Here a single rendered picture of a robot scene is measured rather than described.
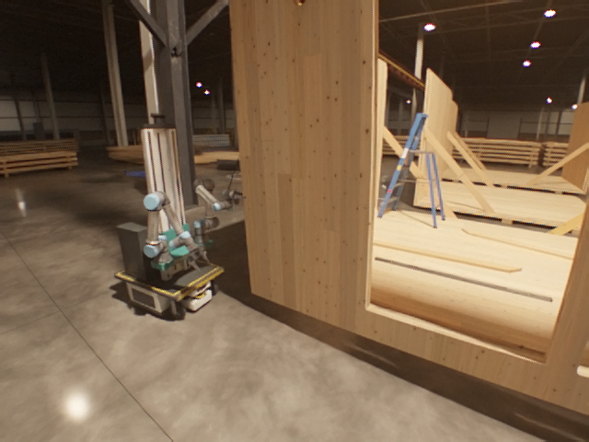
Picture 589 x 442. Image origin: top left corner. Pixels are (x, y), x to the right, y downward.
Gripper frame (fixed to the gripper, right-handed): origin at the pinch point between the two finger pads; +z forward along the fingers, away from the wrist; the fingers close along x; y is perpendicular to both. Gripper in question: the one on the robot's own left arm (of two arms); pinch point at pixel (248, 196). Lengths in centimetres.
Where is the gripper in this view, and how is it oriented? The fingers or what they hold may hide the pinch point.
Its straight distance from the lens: 260.2
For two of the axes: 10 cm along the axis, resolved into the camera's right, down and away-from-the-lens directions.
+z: 8.0, 1.4, -5.8
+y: -0.3, -9.6, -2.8
